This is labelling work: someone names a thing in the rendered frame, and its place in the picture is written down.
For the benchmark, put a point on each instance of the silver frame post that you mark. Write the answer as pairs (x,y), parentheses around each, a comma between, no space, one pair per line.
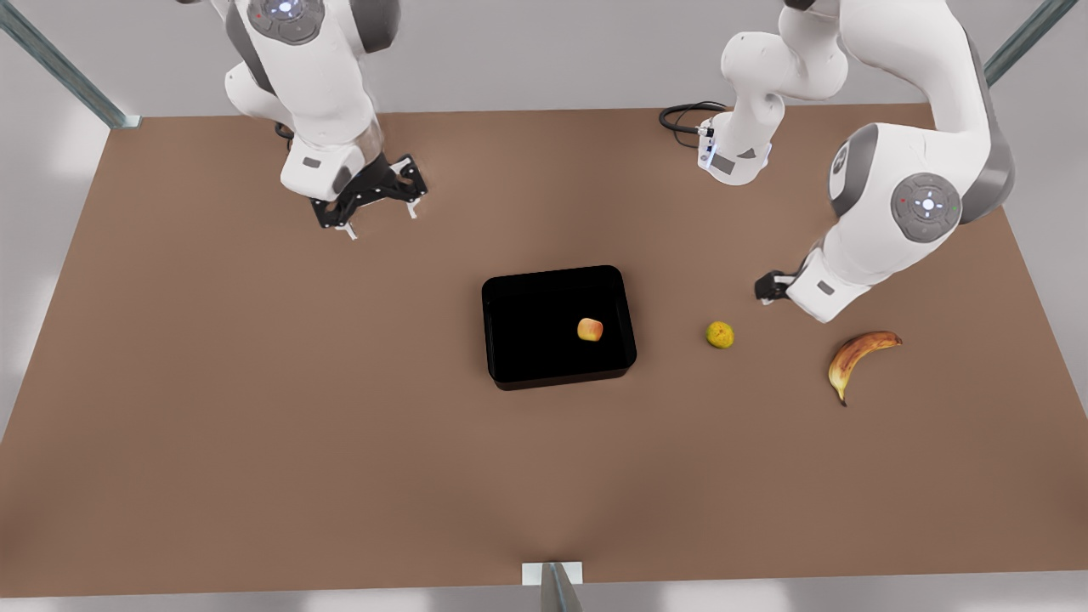
(64,64)
(1024,38)
(557,586)

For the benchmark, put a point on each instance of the brown spotted banana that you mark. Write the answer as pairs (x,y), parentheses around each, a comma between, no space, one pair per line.
(852,355)

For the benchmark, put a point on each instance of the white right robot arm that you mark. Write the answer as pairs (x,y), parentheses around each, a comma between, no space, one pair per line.
(319,85)

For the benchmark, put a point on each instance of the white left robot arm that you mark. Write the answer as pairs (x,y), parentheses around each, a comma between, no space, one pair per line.
(909,102)

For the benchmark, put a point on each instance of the black storage box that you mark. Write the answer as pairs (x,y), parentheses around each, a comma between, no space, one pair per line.
(557,327)

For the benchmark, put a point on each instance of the yellow green round fruit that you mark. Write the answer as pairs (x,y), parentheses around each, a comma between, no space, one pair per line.
(720,334)

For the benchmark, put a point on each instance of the red yellow apple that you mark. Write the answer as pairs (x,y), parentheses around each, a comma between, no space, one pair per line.
(590,330)

